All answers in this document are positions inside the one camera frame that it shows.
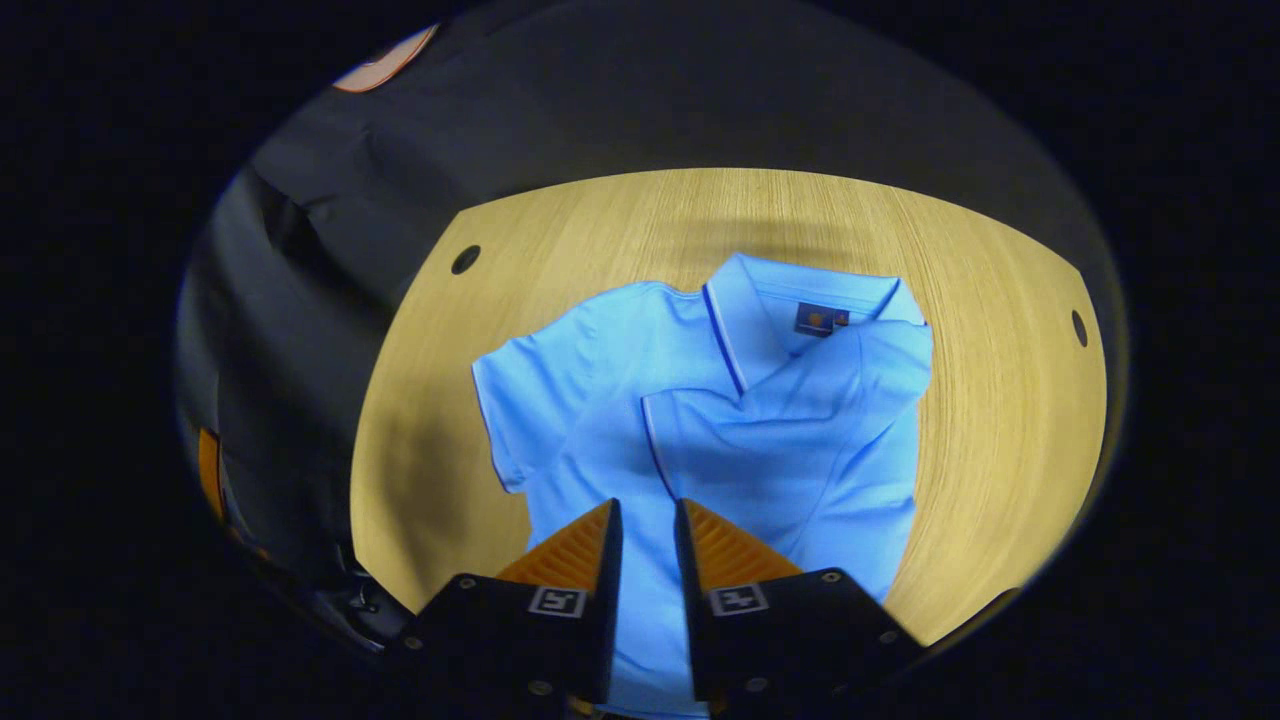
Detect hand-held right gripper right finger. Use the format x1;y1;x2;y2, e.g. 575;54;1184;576
673;498;926;706

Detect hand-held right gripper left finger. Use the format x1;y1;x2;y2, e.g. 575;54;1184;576
400;498;624;706

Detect light blue T-shirt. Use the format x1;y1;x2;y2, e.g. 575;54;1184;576
470;252;936;719

